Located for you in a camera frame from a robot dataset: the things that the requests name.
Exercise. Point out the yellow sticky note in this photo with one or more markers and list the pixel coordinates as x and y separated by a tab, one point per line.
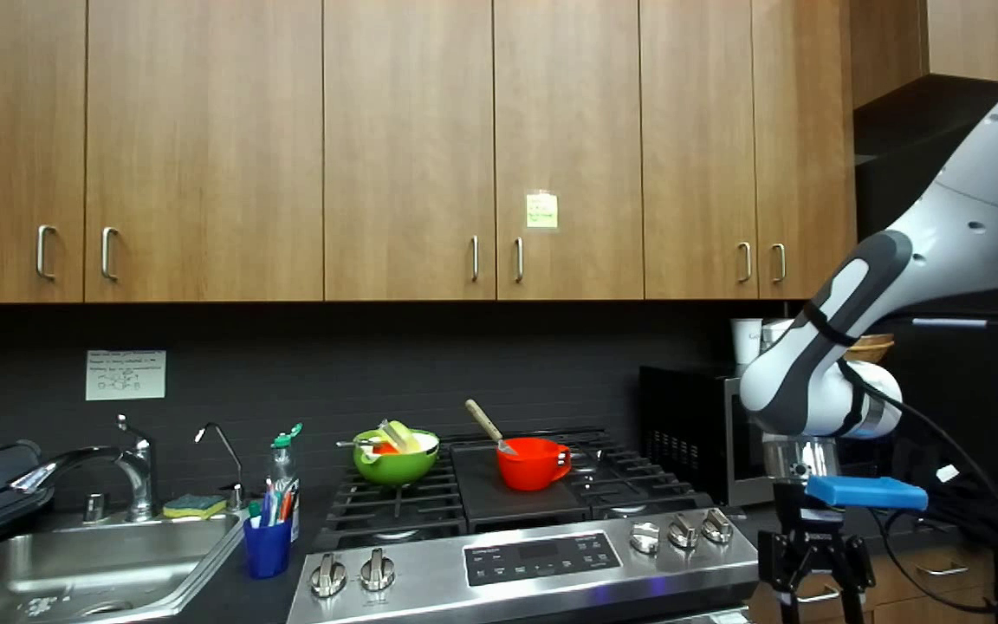
542	208

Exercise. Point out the yellow green sponge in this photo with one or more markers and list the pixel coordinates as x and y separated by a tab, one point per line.
196	507

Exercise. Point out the clear bottle green cap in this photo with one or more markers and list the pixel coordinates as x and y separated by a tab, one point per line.
283	471

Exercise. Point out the white cylindrical container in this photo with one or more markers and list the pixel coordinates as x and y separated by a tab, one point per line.
745	341

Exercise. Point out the wooden upper cabinet door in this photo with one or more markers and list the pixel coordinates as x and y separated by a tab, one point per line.
806	139
694	139
15	139
207	139
572	107
408	139

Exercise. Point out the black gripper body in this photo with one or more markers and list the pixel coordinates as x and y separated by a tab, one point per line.
796	525

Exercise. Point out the colourful pens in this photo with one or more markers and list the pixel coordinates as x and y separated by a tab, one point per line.
277	504

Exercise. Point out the green bowl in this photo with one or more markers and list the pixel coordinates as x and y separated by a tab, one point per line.
396	471

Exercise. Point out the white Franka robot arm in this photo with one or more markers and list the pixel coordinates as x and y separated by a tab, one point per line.
972	219

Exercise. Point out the white wall notice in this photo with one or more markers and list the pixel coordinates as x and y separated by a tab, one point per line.
126	375

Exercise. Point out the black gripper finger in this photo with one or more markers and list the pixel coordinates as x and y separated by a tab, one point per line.
784	592
855	592

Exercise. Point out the chrome kitchen faucet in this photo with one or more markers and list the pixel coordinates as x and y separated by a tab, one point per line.
135	471

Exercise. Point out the small chrome faucet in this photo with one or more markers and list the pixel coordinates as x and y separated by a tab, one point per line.
203	434

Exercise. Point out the stainless steel gas stove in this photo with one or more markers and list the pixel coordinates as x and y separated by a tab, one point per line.
537	560

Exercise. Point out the short wooden upper cabinet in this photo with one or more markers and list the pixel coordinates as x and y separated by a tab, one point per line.
950	36

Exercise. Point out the blue cup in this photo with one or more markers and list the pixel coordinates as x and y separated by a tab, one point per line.
268	550

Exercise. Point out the red pot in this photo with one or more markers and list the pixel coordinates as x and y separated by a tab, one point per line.
532	466

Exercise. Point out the wooden spoon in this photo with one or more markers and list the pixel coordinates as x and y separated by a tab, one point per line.
483	422

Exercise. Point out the stainless steel sink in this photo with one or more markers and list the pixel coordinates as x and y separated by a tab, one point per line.
85	577

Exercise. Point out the yellow toy food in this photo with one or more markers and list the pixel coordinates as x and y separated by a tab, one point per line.
390	440

